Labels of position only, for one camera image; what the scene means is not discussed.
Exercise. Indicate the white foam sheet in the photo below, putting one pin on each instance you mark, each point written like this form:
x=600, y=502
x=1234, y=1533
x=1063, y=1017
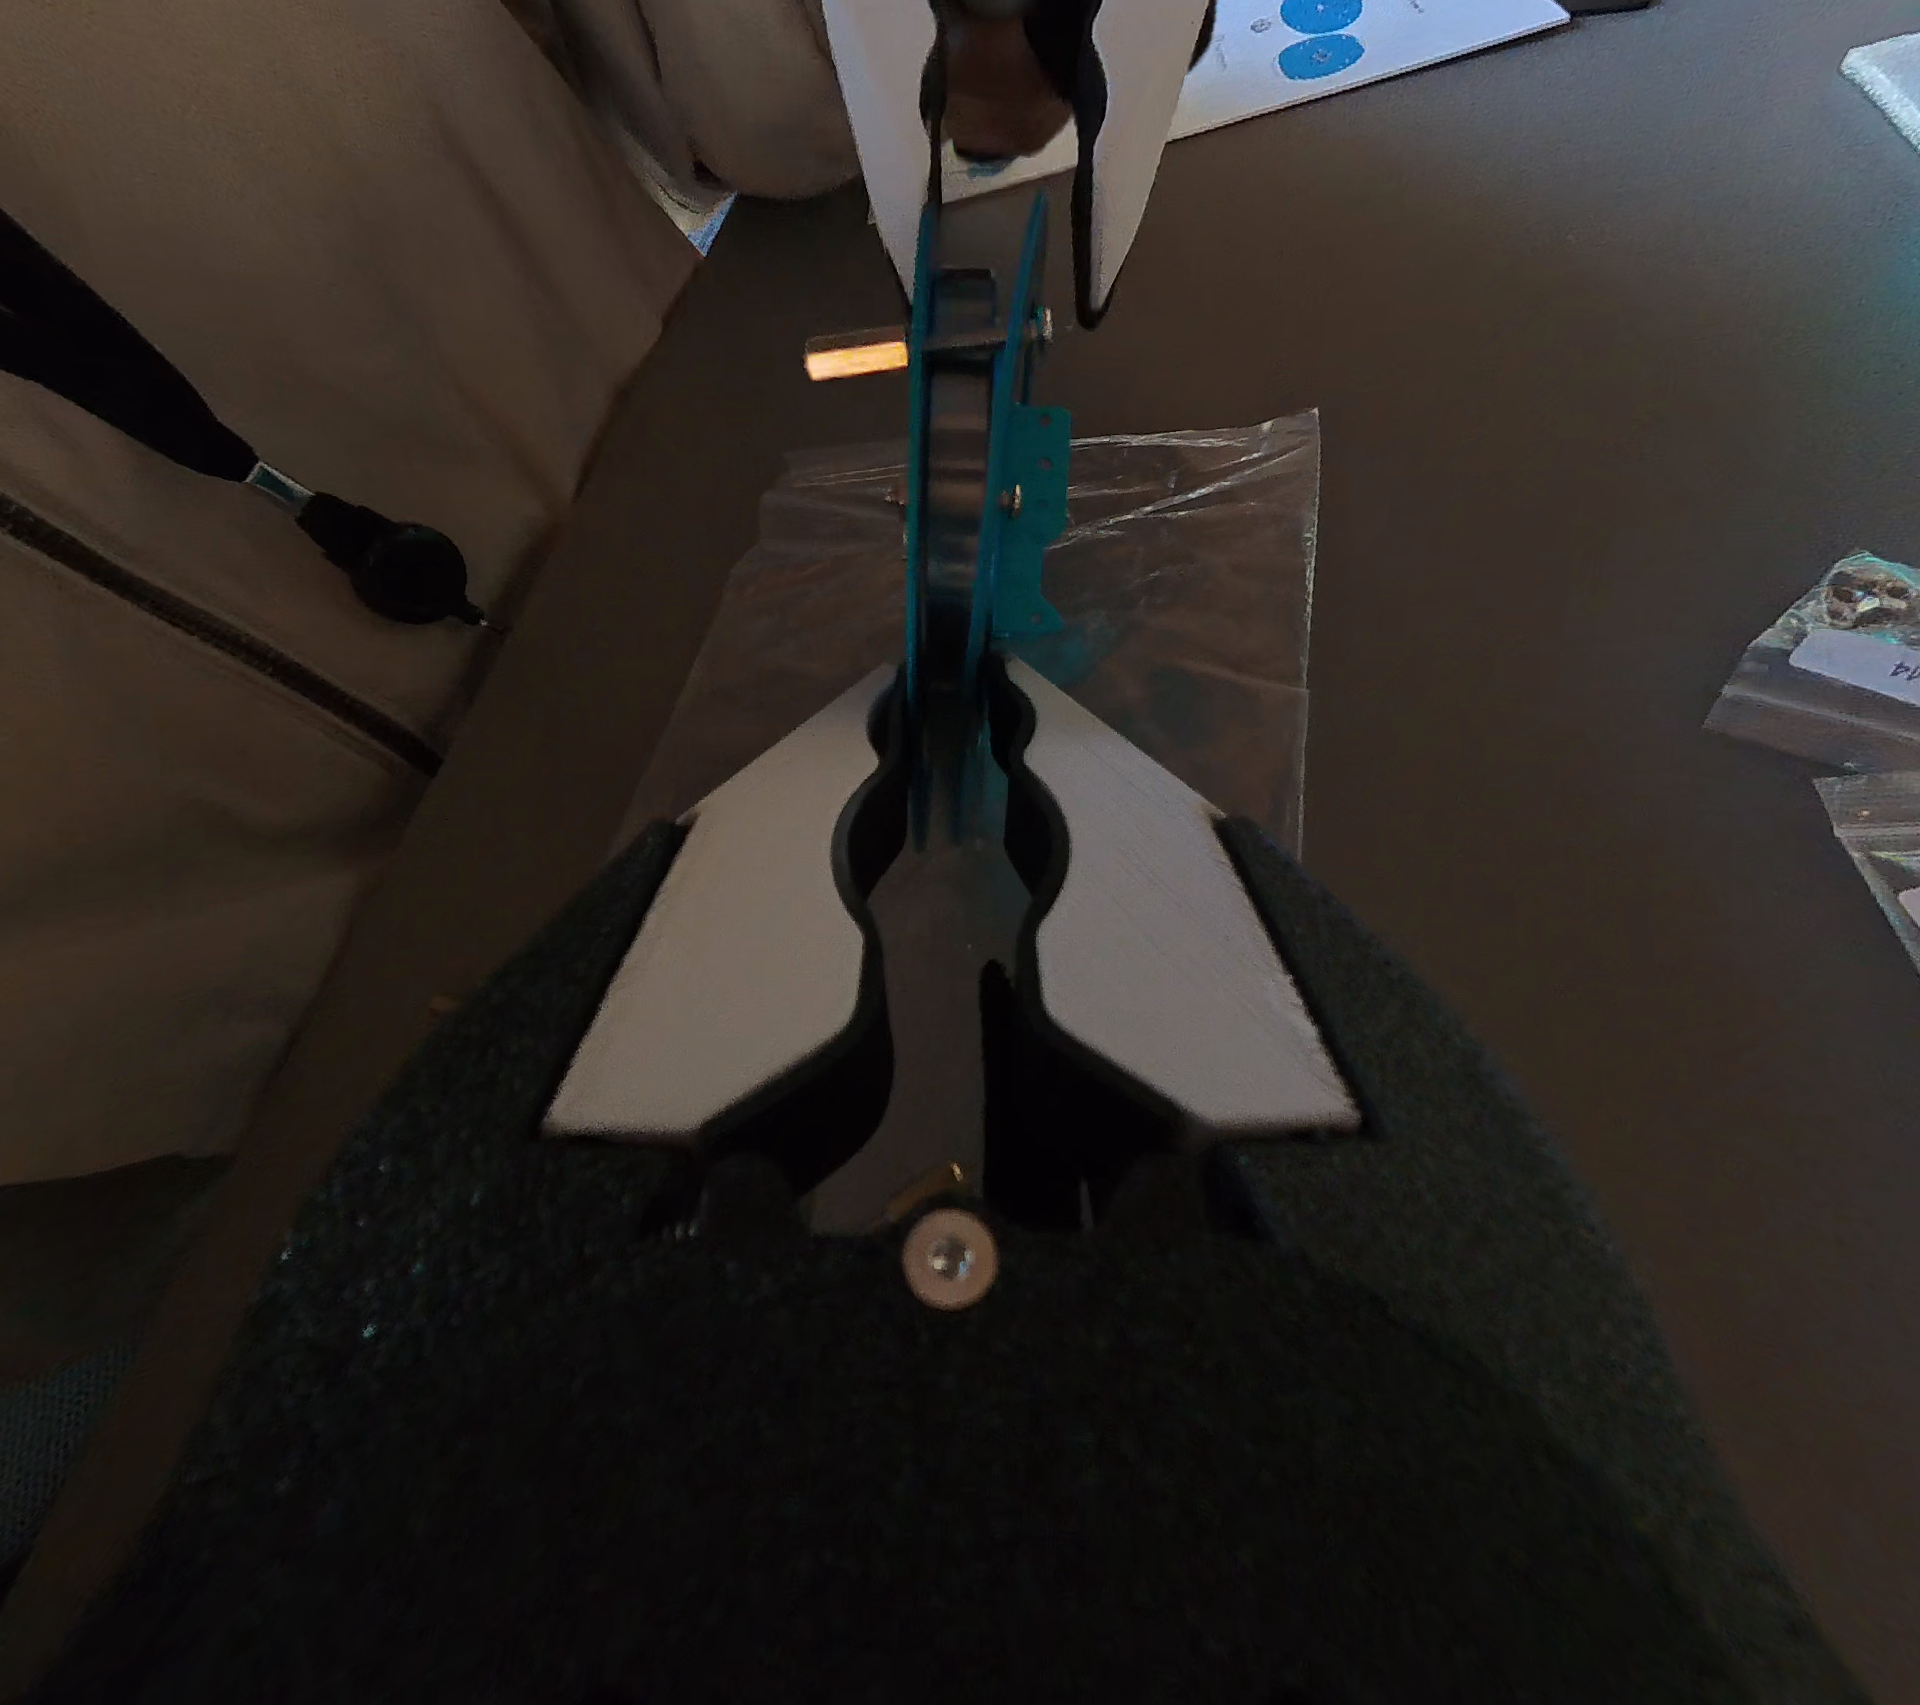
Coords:
x=1887, y=84

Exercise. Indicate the person's left hand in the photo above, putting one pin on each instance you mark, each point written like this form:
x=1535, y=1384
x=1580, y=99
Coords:
x=1005, y=84

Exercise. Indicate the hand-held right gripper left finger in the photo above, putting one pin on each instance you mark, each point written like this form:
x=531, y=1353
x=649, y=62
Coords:
x=721, y=969

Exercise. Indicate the grey office chair with armrest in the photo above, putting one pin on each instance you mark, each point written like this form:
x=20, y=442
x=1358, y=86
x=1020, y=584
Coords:
x=697, y=219

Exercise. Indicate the blue metal turntable assembly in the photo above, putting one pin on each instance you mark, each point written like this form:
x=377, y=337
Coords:
x=952, y=535

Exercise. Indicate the person's beige jacket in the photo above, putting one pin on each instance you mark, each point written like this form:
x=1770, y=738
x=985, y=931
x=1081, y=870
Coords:
x=225, y=234

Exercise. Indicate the pile of small hardware bags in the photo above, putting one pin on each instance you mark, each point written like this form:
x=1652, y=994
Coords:
x=1829, y=685

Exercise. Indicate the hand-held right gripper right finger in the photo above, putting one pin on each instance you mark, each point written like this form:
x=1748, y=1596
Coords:
x=1185, y=969

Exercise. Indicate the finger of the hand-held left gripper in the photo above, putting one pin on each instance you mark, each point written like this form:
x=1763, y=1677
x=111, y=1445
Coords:
x=878, y=10
x=1155, y=10

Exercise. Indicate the large clear plastic bag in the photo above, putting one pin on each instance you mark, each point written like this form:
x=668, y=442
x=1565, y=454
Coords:
x=1200, y=565

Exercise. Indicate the grey desk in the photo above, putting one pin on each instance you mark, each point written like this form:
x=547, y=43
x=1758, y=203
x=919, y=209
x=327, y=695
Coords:
x=1500, y=385

